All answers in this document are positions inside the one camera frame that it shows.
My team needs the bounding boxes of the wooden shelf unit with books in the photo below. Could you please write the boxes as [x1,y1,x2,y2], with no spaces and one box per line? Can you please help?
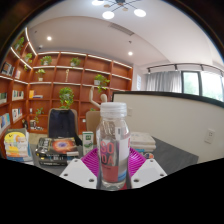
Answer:
[0,26,134,158]

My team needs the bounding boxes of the large white wall socket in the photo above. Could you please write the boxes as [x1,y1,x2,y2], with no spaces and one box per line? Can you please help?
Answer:
[204,128,216,145]

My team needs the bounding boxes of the branched ceiling lamp round bulbs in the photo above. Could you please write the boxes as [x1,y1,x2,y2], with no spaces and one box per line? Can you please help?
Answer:
[91,0,148,20]

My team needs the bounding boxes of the clear plastic bottle white cap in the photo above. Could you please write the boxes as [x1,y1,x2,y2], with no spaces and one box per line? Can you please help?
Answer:
[95,101,132,192]

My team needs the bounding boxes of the wooden artist mannequin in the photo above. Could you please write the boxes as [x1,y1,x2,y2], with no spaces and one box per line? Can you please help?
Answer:
[88,85,109,113]

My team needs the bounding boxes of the dark upholstered chair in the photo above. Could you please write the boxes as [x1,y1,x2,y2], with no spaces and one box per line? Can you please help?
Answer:
[46,108,83,146]

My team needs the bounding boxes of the white partition with dark top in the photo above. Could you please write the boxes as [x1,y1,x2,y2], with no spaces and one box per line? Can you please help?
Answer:
[111,90,224,164]

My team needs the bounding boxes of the grey curtain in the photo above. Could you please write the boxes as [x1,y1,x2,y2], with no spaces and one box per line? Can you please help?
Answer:
[145,70,183,94]

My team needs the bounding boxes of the window with dark frame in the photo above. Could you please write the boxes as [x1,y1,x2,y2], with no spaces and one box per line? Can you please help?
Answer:
[181,69,224,103]

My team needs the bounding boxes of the green and white carton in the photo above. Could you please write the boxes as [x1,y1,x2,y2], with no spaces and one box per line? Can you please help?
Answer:
[81,130,95,156]

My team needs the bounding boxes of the ceiling air vent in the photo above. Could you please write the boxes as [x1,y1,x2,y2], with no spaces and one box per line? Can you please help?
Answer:
[107,22,136,37]

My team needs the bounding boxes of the black track light rail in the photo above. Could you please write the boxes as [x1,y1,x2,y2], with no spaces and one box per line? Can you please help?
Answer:
[146,62,224,75]

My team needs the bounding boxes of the stack of colourful books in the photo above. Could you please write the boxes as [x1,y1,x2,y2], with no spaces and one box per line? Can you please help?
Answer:
[3,128,34,163]

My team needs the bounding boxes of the stack of white books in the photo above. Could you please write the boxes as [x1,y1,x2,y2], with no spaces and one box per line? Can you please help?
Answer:
[129,131,157,154]

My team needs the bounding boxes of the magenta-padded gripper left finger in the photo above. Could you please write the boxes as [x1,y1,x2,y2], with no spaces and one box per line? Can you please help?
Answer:
[59,147,101,190]

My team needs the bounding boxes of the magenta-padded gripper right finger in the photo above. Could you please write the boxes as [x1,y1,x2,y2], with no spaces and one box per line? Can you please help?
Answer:
[127,147,168,189]

